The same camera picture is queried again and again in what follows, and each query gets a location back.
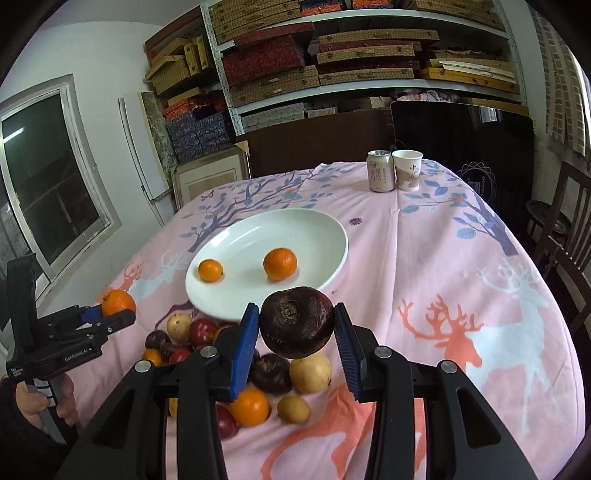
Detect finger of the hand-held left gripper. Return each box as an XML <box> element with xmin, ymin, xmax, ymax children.
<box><xmin>92</xmin><ymin>310</ymin><xmax>137</xmax><ymax>337</ymax></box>
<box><xmin>74</xmin><ymin>302</ymin><xmax>106</xmax><ymax>325</ymax></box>

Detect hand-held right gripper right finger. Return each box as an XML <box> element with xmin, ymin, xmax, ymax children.
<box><xmin>333</xmin><ymin>302</ymin><xmax>539</xmax><ymax>480</ymax></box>

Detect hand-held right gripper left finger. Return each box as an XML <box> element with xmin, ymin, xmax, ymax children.
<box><xmin>69</xmin><ymin>302</ymin><xmax>262</xmax><ymax>480</ymax></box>

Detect orange mandarin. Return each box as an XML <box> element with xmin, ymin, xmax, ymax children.
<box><xmin>102</xmin><ymin>290</ymin><xmax>137</xmax><ymax>318</ymax></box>

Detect yellow round fruit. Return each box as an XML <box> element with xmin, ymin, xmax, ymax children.
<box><xmin>166</xmin><ymin>313</ymin><xmax>191</xmax><ymax>340</ymax></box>
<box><xmin>289</xmin><ymin>355</ymin><xmax>333</xmax><ymax>394</ymax></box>

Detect dark purple fruit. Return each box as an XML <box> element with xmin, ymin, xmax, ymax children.
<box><xmin>145</xmin><ymin>330</ymin><xmax>171</xmax><ymax>352</ymax></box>
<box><xmin>259</xmin><ymin>286</ymin><xmax>335</xmax><ymax>360</ymax></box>
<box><xmin>250</xmin><ymin>353</ymin><xmax>293</xmax><ymax>394</ymax></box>

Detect dark red plum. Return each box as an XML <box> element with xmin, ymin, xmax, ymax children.
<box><xmin>189</xmin><ymin>318</ymin><xmax>219</xmax><ymax>348</ymax></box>
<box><xmin>216</xmin><ymin>403</ymin><xmax>240</xmax><ymax>439</ymax></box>

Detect small yellow-brown fruit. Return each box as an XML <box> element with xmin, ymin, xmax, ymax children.
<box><xmin>277</xmin><ymin>396</ymin><xmax>311</xmax><ymax>424</ymax></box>

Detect white oval plate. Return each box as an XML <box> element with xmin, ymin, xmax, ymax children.
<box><xmin>185</xmin><ymin>209</ymin><xmax>349</xmax><ymax>322</ymax></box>

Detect person's left hand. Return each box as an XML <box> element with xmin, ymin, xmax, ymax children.
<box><xmin>14</xmin><ymin>375</ymin><xmax>80</xmax><ymax>435</ymax></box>

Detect pink deer print tablecloth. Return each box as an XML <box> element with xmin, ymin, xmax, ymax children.
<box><xmin>78</xmin><ymin>159</ymin><xmax>585</xmax><ymax>480</ymax></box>

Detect window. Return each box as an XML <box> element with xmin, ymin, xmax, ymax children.
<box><xmin>0</xmin><ymin>76</ymin><xmax>123</xmax><ymax>282</ymax></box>

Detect framed picture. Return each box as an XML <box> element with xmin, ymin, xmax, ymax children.
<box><xmin>171</xmin><ymin>141</ymin><xmax>252</xmax><ymax>214</ymax></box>

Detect white leaning boards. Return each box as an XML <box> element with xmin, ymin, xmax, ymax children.
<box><xmin>119</xmin><ymin>91</ymin><xmax>176</xmax><ymax>227</ymax></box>

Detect pink drink can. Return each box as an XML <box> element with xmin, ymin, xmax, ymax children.
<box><xmin>366</xmin><ymin>150</ymin><xmax>396</xmax><ymax>193</ymax></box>

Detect white paper cup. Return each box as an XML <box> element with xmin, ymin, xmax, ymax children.
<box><xmin>392</xmin><ymin>150</ymin><xmax>423</xmax><ymax>191</ymax></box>

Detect stone pattern panel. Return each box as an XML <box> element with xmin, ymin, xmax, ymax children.
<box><xmin>141</xmin><ymin>91</ymin><xmax>178</xmax><ymax>163</ymax></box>

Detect stack of blue patterned boxes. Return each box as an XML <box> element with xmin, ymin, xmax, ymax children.
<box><xmin>164</xmin><ymin>95</ymin><xmax>234</xmax><ymax>164</ymax></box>

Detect dark brown board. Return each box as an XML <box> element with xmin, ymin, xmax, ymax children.
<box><xmin>235</xmin><ymin>111</ymin><xmax>393</xmax><ymax>180</ymax></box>

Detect black panel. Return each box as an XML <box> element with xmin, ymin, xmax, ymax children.
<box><xmin>390</xmin><ymin>100</ymin><xmax>534</xmax><ymax>217</ymax></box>

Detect round metal tray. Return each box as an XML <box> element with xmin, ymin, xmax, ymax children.
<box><xmin>526</xmin><ymin>200</ymin><xmax>570</xmax><ymax>232</ymax></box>

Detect dark wooden chair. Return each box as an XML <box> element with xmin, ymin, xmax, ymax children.
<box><xmin>526</xmin><ymin>159</ymin><xmax>591</xmax><ymax>326</ymax></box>

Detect pink cloth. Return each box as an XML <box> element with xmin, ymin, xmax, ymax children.
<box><xmin>397</xmin><ymin>89</ymin><xmax>459</xmax><ymax>103</ymax></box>

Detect stack of brown wooden boxes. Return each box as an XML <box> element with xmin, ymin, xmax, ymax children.
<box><xmin>145</xmin><ymin>4</ymin><xmax>218</xmax><ymax>97</ymax></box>

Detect stack of woven boxes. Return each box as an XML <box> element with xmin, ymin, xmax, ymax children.
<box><xmin>210</xmin><ymin>0</ymin><xmax>520</xmax><ymax>109</ymax></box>

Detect white metal shelf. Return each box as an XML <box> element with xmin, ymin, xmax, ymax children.
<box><xmin>203</xmin><ymin>0</ymin><xmax>529</xmax><ymax>134</ymax></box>

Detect hanging woven strips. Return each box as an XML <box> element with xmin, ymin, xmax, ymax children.
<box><xmin>531</xmin><ymin>9</ymin><xmax>588</xmax><ymax>154</ymax></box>

